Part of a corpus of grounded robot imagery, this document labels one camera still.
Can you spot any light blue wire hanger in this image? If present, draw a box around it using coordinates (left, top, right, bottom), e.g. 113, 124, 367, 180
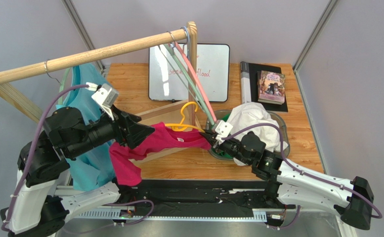
157, 26, 212, 122

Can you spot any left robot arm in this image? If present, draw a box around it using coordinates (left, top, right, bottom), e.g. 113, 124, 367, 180
0, 107, 155, 237

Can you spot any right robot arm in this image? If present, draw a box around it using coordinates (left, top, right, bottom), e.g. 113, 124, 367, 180
201, 131, 374, 230

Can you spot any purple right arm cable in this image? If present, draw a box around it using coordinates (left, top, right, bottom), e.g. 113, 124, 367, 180
223, 122, 383, 220

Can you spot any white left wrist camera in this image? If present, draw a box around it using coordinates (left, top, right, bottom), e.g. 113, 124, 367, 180
86, 82, 119, 120

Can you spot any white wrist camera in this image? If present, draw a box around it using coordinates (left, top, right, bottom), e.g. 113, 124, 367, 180
211, 120, 233, 138
86, 82, 119, 120

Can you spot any illustrated paperback book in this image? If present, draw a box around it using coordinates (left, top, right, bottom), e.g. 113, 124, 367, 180
257, 71, 286, 105

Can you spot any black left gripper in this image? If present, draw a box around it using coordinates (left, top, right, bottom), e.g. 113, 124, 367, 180
67, 104, 156, 158

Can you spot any pale green hanger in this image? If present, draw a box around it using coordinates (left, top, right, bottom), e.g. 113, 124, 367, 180
164, 27, 212, 125

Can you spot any white t shirt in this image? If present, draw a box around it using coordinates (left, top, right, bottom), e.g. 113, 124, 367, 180
226, 102, 288, 166

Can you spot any sage green hanger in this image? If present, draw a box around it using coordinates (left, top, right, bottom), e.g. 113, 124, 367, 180
43, 59, 72, 93

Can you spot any wooden clothes rack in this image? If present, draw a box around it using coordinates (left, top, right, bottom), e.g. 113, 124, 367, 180
0, 21, 198, 123

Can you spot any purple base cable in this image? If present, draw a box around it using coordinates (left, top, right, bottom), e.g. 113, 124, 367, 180
60, 198, 155, 235

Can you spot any pink hanger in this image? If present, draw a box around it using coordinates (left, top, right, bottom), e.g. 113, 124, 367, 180
174, 41, 217, 125

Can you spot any clear blue plastic tub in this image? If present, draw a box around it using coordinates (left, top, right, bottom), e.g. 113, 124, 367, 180
208, 110, 291, 161

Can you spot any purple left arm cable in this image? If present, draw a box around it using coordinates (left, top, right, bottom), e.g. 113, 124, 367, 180
0, 84, 92, 232

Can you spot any white board with red writing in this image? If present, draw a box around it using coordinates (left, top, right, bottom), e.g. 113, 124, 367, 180
148, 44, 230, 102

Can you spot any light blue t shirt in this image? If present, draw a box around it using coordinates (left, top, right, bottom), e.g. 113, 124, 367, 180
56, 64, 115, 192

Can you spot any black binder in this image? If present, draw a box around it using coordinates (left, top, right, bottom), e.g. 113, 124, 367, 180
240, 61, 288, 112

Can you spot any magenta t shirt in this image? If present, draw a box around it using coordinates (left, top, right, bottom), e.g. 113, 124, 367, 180
109, 122, 211, 187

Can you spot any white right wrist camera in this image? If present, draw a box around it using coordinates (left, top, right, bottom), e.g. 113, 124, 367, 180
211, 120, 233, 138

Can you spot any yellow plastic hanger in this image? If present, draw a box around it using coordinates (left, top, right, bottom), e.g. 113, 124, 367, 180
164, 101, 206, 133

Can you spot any green t shirt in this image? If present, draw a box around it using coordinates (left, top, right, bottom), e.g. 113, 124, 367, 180
210, 110, 233, 160

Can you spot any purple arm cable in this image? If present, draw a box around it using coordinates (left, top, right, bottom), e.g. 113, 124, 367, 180
0, 84, 92, 232
223, 122, 383, 220

